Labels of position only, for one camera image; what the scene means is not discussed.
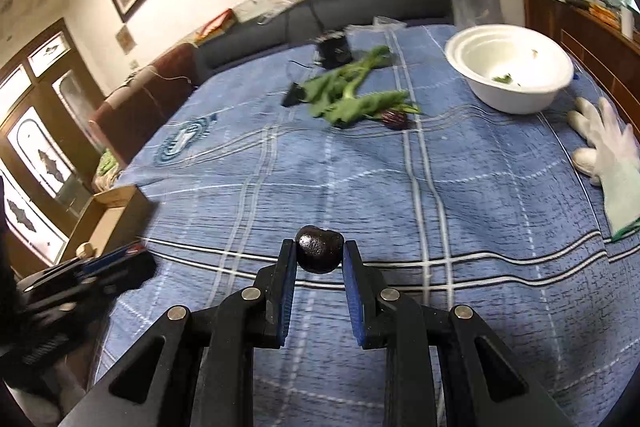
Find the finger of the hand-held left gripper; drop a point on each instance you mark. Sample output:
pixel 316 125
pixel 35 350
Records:
pixel 125 269

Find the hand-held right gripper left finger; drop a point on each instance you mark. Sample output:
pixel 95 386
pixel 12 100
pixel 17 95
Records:
pixel 287 292

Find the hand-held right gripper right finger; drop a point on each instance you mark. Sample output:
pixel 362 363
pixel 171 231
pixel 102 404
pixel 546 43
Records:
pixel 352 292

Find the dark plum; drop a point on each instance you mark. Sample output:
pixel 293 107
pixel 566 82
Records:
pixel 320 252

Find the shallow cardboard box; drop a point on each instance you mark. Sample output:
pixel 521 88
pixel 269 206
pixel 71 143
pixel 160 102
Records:
pixel 120 212

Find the patterned brown blanket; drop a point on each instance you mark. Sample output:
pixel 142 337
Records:
pixel 107 183

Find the green cloth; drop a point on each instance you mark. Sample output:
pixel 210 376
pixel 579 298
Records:
pixel 106 163

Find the blue plaid tablecloth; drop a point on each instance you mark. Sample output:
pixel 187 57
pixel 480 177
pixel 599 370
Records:
pixel 450 207

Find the wooden glass-pane door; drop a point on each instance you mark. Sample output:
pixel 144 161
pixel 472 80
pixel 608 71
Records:
pixel 40 132

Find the brown armchair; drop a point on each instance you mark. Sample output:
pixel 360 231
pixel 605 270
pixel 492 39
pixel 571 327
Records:
pixel 150 102

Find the dark purple fruit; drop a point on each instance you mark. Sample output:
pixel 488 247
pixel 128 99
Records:
pixel 394 117

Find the green leafy vegetables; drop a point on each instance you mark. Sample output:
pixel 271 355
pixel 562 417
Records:
pixel 350 92

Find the tan paper notice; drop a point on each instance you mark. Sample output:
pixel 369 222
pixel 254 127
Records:
pixel 124 39

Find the black electronic device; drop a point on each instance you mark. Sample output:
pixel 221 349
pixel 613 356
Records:
pixel 334 49

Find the flat red box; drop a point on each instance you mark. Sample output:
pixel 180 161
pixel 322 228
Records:
pixel 215 27

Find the black leather sofa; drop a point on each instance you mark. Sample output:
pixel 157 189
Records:
pixel 260 32

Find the crumpled clear plastic bag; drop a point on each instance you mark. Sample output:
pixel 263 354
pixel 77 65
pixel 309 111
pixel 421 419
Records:
pixel 389 22

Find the white bowl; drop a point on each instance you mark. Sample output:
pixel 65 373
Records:
pixel 510 67

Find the white work glove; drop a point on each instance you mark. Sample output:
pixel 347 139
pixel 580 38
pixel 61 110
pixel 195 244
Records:
pixel 605 147

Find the wooden cabinet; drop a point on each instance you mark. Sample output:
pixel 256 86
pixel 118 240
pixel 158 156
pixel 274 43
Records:
pixel 590 37

